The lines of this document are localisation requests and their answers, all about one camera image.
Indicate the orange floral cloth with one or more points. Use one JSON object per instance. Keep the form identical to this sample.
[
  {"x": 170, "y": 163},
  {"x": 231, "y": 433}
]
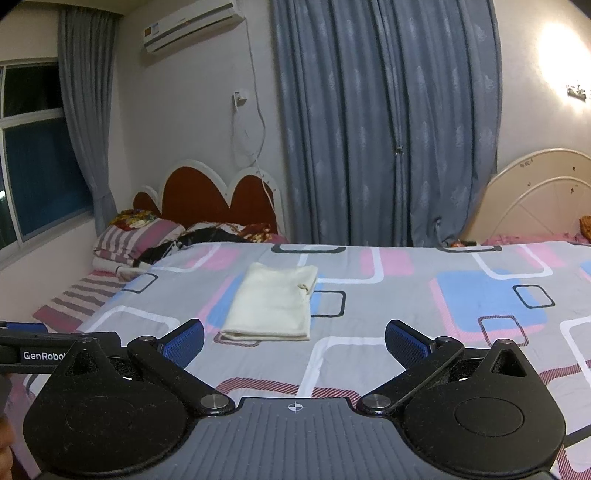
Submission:
[{"x": 585, "y": 228}]

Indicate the cream round headboard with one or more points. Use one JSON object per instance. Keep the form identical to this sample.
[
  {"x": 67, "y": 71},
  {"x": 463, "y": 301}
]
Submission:
[{"x": 540, "y": 203}]

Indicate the wall lamp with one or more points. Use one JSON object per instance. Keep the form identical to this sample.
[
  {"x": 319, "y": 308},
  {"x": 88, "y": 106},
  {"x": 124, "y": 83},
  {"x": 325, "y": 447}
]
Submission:
[{"x": 578, "y": 90}]

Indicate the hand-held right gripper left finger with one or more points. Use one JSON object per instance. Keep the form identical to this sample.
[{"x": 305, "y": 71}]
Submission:
[{"x": 184, "y": 344}]

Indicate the striped pink bed sheet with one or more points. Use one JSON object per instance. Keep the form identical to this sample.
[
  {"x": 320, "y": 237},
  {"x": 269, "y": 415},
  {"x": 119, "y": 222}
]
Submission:
[{"x": 78, "y": 297}]

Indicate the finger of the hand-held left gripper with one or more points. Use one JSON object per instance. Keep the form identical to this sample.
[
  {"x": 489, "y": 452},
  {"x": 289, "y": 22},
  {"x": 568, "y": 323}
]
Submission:
[
  {"x": 111, "y": 341},
  {"x": 23, "y": 327}
]

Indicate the red heart-shaped headboard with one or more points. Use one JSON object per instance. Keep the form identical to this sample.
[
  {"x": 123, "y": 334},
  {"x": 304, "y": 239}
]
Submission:
[{"x": 198, "y": 194}]

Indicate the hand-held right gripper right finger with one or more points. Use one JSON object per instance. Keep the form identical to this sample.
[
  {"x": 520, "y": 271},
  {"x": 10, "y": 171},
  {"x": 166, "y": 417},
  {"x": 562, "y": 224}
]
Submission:
[{"x": 406, "y": 344}]

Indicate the window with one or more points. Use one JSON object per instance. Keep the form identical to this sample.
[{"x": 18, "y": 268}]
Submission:
[{"x": 37, "y": 161}]

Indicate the person's left hand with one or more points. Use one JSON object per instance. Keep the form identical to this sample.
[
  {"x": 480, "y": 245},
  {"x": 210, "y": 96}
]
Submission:
[{"x": 4, "y": 443}]

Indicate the white air conditioner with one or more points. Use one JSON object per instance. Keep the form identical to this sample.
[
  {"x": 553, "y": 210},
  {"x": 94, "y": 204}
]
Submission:
[{"x": 189, "y": 25}]

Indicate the cream knit sweater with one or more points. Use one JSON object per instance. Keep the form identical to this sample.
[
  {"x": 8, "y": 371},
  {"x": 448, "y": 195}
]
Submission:
[{"x": 272, "y": 300}]

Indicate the blue-grey window curtain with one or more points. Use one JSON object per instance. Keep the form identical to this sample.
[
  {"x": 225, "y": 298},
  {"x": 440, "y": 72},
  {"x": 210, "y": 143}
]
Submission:
[{"x": 87, "y": 115}]

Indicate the white wall plug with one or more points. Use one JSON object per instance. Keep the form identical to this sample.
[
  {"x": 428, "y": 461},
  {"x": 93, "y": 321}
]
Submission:
[{"x": 240, "y": 98}]

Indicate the grey pink patterned bed sheet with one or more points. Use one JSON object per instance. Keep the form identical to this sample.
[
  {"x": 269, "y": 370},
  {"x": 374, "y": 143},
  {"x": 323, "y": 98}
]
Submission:
[{"x": 415, "y": 314}]

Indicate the yellow red floral cloth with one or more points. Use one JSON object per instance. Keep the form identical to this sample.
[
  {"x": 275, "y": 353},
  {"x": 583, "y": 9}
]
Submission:
[{"x": 134, "y": 218}]

